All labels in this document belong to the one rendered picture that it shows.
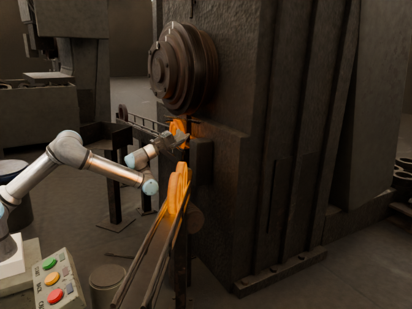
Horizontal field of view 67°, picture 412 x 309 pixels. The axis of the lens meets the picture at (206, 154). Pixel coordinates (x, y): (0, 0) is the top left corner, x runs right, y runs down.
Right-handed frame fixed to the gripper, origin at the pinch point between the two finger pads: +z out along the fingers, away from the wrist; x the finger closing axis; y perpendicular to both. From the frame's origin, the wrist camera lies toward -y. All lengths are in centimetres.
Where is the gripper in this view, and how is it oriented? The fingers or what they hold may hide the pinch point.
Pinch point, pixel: (187, 136)
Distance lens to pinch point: 167.8
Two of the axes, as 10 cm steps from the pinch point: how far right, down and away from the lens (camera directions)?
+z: 8.3, -4.6, 3.1
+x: -4.8, -3.2, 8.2
